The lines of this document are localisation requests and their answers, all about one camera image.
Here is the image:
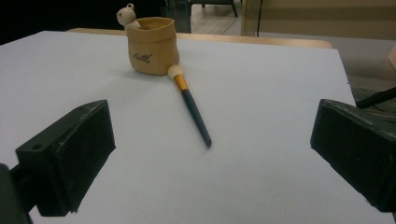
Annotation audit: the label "black stand leg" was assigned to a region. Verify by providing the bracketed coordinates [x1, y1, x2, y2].
[355, 86, 396, 110]

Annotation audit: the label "dark chair legs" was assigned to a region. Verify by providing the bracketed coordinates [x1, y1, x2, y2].
[188, 0, 239, 19]

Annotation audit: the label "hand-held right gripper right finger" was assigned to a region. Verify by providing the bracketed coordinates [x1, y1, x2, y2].
[309, 98, 396, 214]

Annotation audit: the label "black hanging cable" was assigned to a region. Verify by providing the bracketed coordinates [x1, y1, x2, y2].
[256, 0, 264, 37]

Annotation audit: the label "white table mat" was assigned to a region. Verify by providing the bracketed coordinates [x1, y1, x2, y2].
[0, 30, 396, 224]

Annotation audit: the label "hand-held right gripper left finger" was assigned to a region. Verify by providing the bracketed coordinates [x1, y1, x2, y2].
[15, 99, 117, 217]

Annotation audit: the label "makeup brush with dark handle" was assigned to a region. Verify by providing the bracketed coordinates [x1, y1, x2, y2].
[167, 63, 213, 149]

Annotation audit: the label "tan bear pen holder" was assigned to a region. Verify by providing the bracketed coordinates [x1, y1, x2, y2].
[116, 3, 180, 77]

